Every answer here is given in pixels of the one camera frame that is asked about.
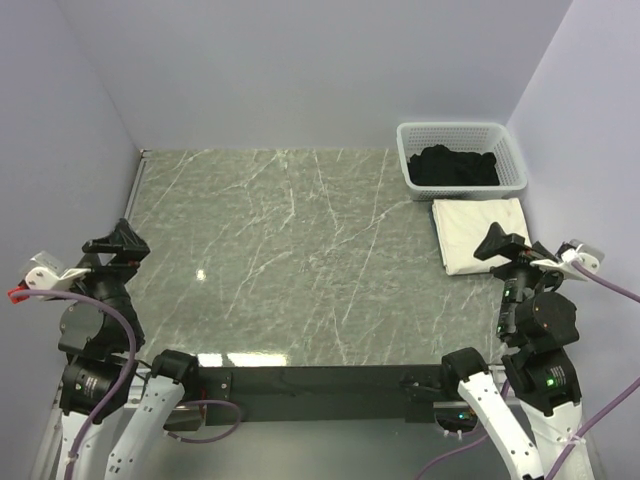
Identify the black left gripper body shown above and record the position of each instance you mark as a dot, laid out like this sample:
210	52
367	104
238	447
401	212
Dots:
110	260

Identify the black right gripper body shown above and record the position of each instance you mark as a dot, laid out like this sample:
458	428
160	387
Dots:
516	252

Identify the cream white t shirt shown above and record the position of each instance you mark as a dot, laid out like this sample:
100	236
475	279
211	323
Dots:
461	226

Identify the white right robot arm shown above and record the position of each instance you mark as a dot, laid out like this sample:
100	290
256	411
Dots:
537	323

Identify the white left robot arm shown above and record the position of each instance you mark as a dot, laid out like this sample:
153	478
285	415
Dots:
100	336

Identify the black t shirt in basket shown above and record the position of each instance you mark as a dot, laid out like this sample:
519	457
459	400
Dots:
442	167

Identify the white plastic laundry basket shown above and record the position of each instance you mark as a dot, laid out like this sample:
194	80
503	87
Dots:
479	137

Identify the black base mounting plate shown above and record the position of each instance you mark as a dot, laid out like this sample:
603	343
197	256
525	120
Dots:
320	393

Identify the aluminium frame rail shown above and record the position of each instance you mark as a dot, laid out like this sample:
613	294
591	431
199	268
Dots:
50	440

